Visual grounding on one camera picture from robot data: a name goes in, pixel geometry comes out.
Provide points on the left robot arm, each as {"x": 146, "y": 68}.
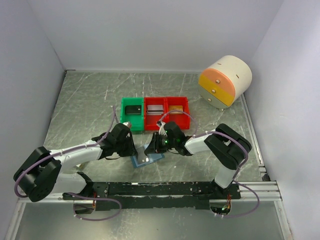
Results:
{"x": 37, "y": 176}

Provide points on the green plastic bin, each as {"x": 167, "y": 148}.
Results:
{"x": 137, "y": 121}

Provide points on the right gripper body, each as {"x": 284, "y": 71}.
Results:
{"x": 162, "y": 142}

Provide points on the round drawer cabinet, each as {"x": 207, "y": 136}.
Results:
{"x": 223, "y": 82}

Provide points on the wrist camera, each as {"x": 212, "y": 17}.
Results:
{"x": 161, "y": 126}
{"x": 128, "y": 124}

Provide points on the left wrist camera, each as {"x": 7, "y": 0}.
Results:
{"x": 128, "y": 124}

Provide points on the white striped card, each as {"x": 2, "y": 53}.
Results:
{"x": 154, "y": 110}

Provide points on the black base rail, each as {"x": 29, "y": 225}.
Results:
{"x": 149, "y": 195}

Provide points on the gold card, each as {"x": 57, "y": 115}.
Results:
{"x": 175, "y": 109}

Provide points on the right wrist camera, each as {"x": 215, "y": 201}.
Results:
{"x": 161, "y": 126}

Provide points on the black card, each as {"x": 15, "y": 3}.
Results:
{"x": 133, "y": 110}

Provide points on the grey card in holder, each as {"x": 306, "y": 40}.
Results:
{"x": 141, "y": 159}

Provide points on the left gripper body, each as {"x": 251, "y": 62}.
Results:
{"x": 125, "y": 148}

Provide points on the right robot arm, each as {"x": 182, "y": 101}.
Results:
{"x": 228, "y": 146}

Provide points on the blue card holder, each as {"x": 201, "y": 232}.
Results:
{"x": 152, "y": 159}

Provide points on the red plastic bin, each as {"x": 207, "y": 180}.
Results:
{"x": 182, "y": 120}
{"x": 150, "y": 121}

